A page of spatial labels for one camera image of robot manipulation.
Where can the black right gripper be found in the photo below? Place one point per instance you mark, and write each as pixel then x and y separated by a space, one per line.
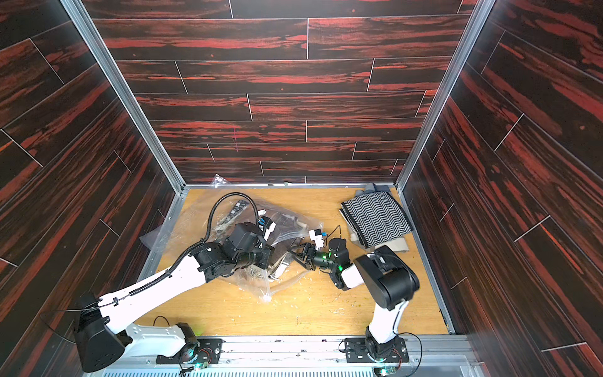
pixel 312 257

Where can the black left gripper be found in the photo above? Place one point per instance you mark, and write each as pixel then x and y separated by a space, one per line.
pixel 267 256

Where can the brown plaid scarf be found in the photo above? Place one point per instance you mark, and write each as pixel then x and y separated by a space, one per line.
pixel 289 231

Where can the black white herringbone scarf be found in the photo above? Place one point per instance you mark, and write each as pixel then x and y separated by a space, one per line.
pixel 375 218

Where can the clear plastic vacuum bag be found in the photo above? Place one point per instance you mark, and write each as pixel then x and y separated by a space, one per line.
pixel 252 278

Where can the beige striped scarf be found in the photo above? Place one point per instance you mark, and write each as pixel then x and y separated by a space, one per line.
pixel 398 245

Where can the dark blue grey plaid scarf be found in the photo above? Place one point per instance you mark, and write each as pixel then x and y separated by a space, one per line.
pixel 373 190

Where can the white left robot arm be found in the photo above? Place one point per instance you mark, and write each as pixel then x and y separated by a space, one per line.
pixel 105 330

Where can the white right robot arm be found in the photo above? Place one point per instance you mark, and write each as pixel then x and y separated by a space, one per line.
pixel 390 282

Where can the black white knit fringed scarf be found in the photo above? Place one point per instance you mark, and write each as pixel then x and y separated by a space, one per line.
pixel 239 207

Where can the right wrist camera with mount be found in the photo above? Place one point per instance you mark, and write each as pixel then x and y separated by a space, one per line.
pixel 318 237

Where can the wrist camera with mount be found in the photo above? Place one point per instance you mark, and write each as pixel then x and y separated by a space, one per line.
pixel 318 237
pixel 266 226

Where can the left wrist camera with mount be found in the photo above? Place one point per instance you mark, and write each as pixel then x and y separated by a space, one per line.
pixel 266 226

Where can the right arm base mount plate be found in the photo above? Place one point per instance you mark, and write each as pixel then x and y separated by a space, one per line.
pixel 367 350

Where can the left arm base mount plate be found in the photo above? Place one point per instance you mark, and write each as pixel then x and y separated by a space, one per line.
pixel 205 352

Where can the aluminium corner frame post left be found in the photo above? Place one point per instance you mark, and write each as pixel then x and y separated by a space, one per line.
pixel 91 36

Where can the aluminium corner frame post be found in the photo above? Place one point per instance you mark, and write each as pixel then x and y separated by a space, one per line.
pixel 466 44
pixel 91 36

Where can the aluminium corner frame post right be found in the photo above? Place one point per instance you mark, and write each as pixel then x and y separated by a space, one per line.
pixel 466 44

